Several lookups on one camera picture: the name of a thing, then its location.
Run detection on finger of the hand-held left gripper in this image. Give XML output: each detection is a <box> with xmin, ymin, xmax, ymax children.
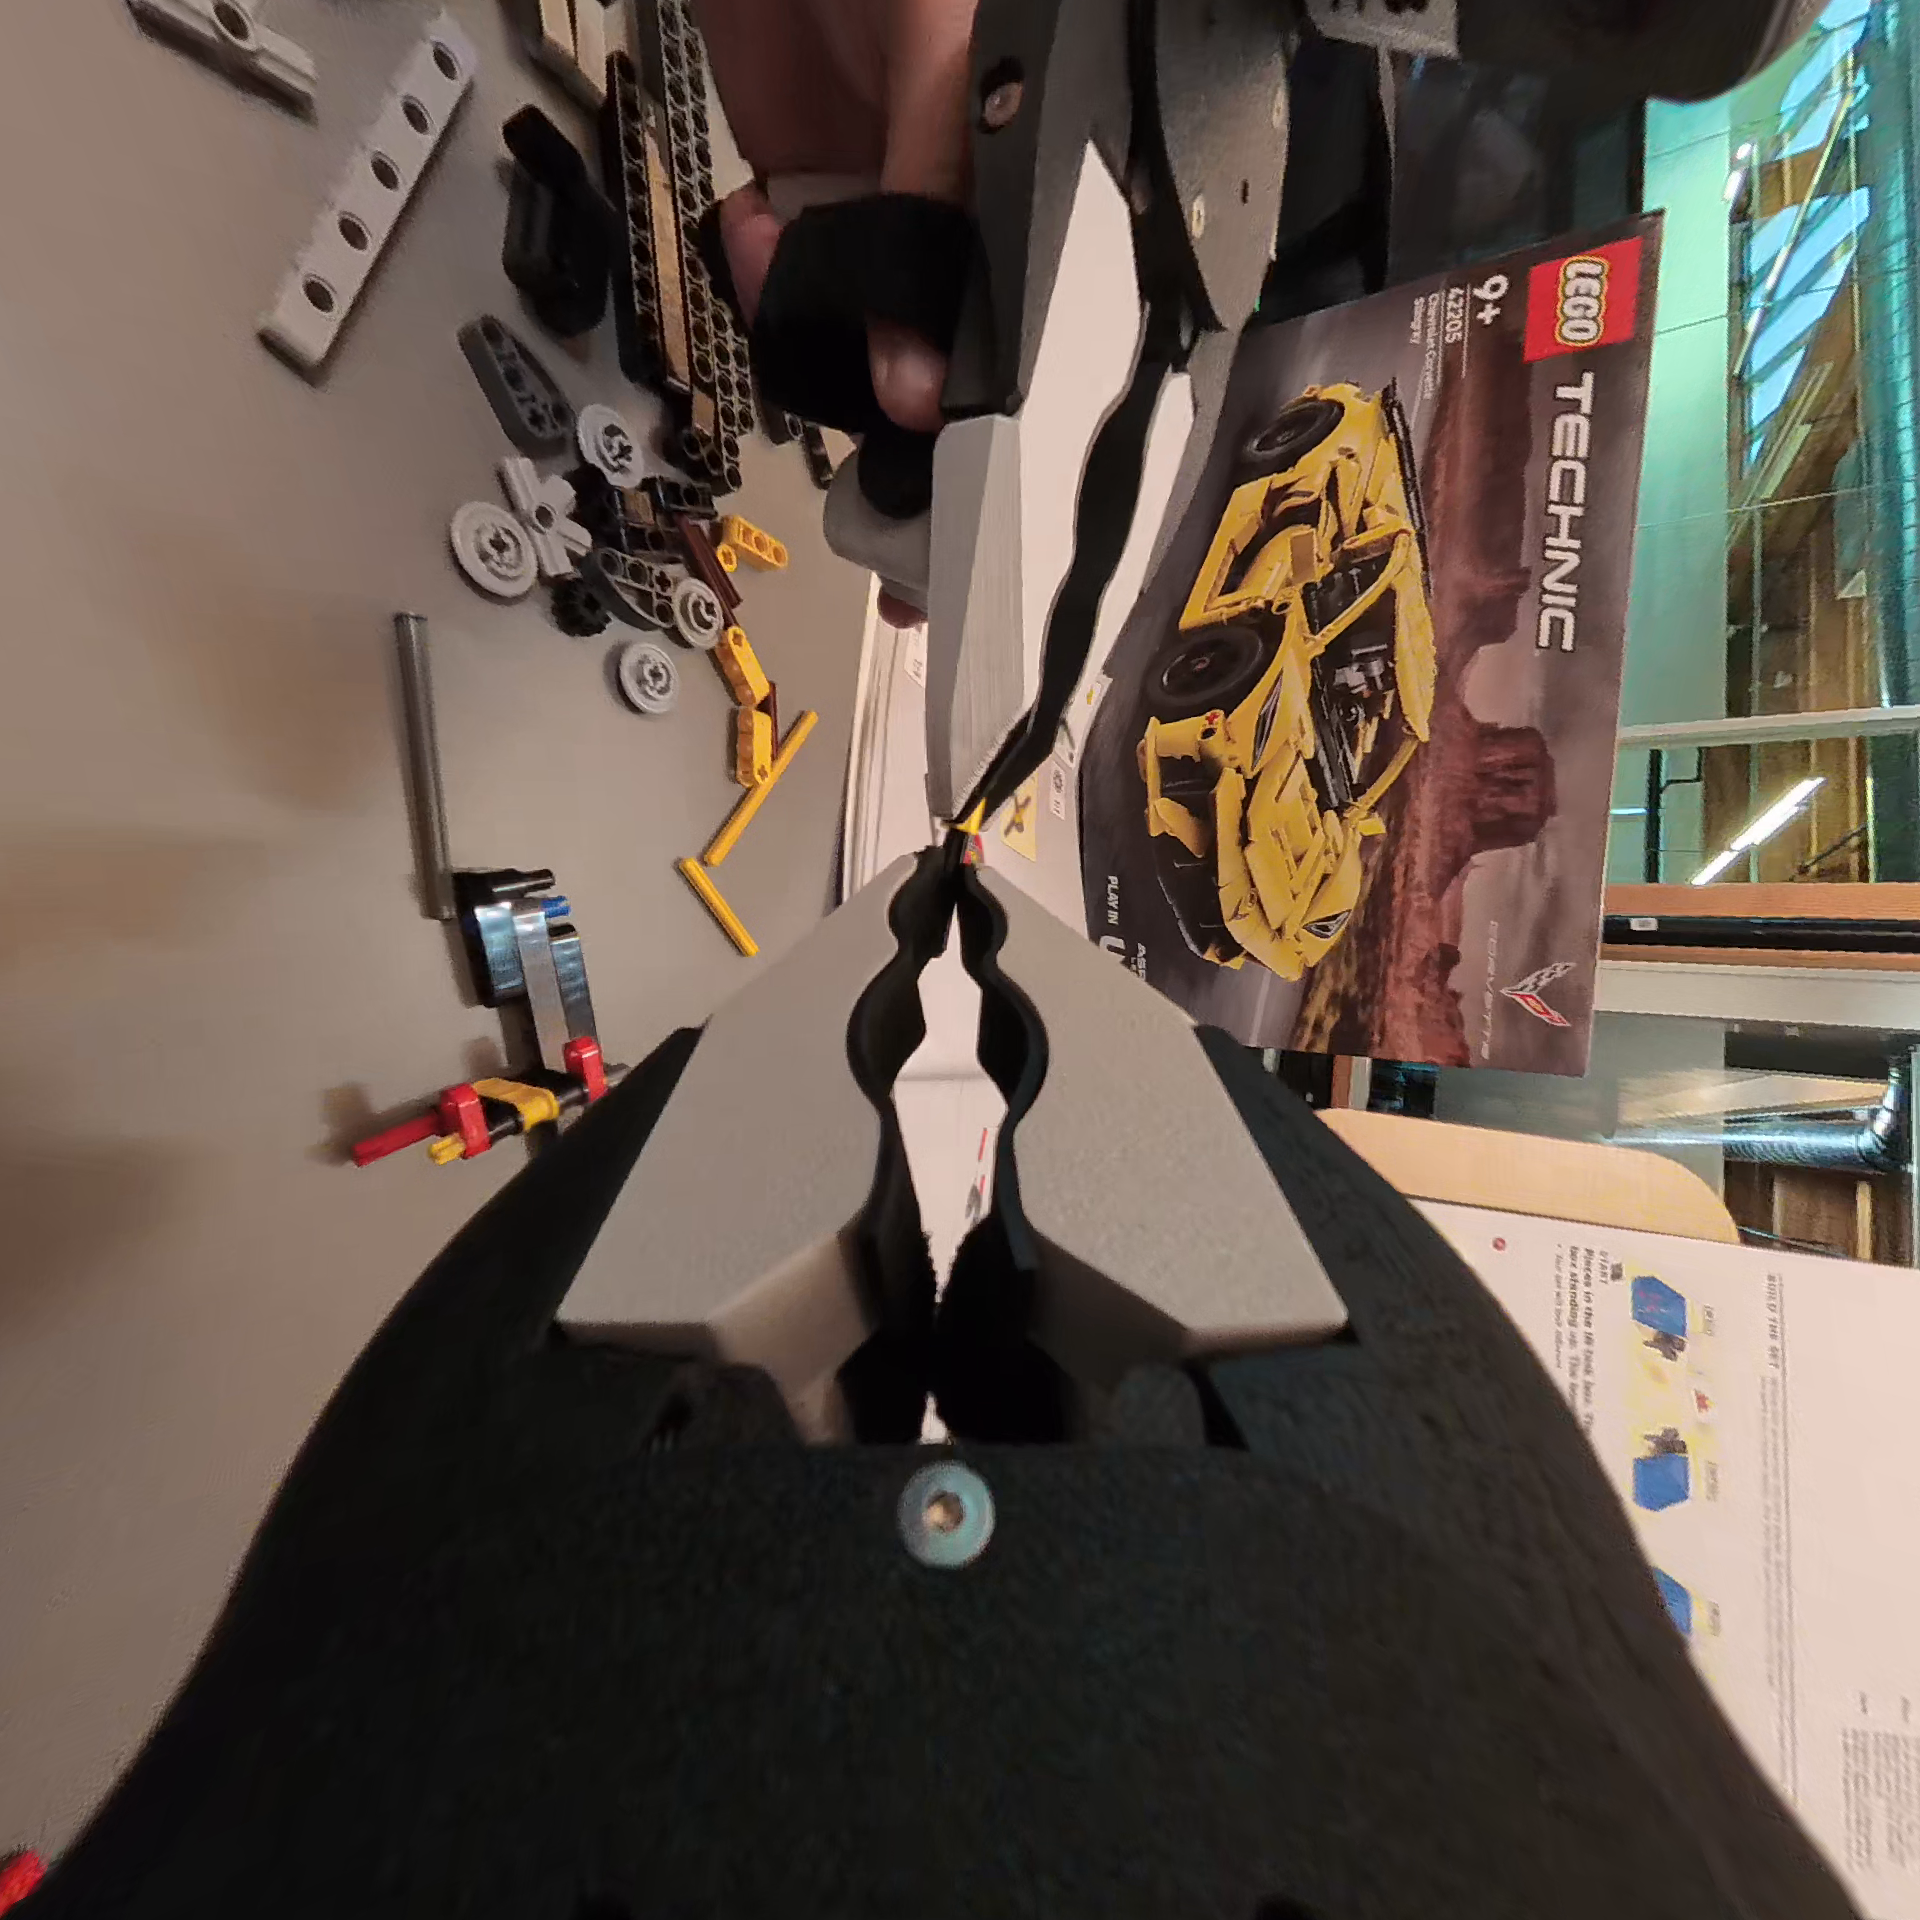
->
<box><xmin>988</xmin><ymin>321</ymin><xmax>1257</xmax><ymax>823</ymax></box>
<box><xmin>918</xmin><ymin>141</ymin><xmax>1168</xmax><ymax>830</ymax></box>

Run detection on white printed paper sheet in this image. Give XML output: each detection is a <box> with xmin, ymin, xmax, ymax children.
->
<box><xmin>1411</xmin><ymin>1197</ymin><xmax>1920</xmax><ymax>1920</ymax></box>

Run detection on white instruction booklet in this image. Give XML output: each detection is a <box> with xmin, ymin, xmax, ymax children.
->
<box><xmin>833</xmin><ymin>577</ymin><xmax>1121</xmax><ymax>1247</ymax></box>

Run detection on person's left hand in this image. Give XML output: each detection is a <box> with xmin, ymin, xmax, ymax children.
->
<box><xmin>693</xmin><ymin>0</ymin><xmax>976</xmax><ymax>436</ymax></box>

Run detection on grey toy beam assembly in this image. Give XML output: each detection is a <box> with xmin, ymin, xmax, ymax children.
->
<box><xmin>352</xmin><ymin>867</ymin><xmax>618</xmax><ymax>1167</ymax></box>

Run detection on black toy car set box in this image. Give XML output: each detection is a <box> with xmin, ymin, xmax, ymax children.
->
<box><xmin>1077</xmin><ymin>210</ymin><xmax>1667</xmax><ymax>1079</ymax></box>

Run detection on long dark grey toy axle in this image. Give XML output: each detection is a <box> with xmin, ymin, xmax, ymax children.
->
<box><xmin>393</xmin><ymin>612</ymin><xmax>457</xmax><ymax>921</ymax></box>

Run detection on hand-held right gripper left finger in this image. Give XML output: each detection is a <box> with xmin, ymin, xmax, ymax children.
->
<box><xmin>556</xmin><ymin>852</ymin><xmax>950</xmax><ymax>1444</ymax></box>

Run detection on beige round table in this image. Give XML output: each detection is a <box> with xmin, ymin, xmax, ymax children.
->
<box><xmin>1316</xmin><ymin>1107</ymin><xmax>1742</xmax><ymax>1247</ymax></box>

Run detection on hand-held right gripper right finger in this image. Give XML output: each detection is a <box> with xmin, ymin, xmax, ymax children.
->
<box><xmin>932</xmin><ymin>867</ymin><xmax>1353</xmax><ymax>1443</ymax></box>

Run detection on pile of toy brick pieces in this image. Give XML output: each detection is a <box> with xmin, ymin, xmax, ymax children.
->
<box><xmin>129</xmin><ymin>0</ymin><xmax>842</xmax><ymax>788</ymax></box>

